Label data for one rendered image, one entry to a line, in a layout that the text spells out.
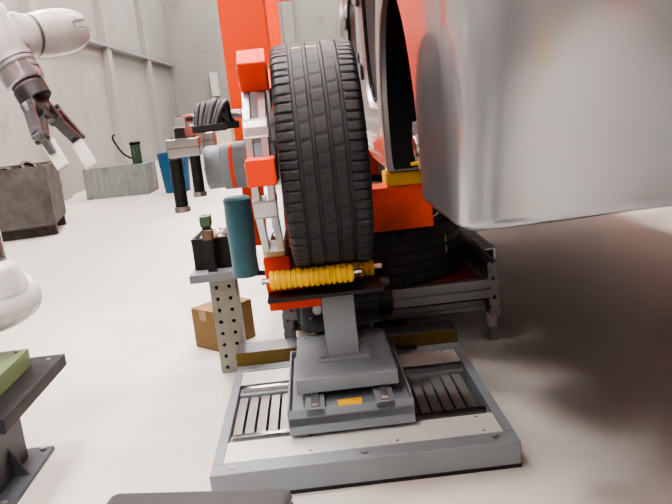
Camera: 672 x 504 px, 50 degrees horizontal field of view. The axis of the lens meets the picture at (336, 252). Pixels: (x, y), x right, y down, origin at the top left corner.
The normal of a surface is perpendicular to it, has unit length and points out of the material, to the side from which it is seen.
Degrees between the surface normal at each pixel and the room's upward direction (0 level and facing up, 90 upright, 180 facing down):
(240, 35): 90
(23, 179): 90
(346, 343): 90
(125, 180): 90
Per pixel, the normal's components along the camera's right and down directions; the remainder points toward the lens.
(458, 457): 0.04, 0.21
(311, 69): -0.05, -0.57
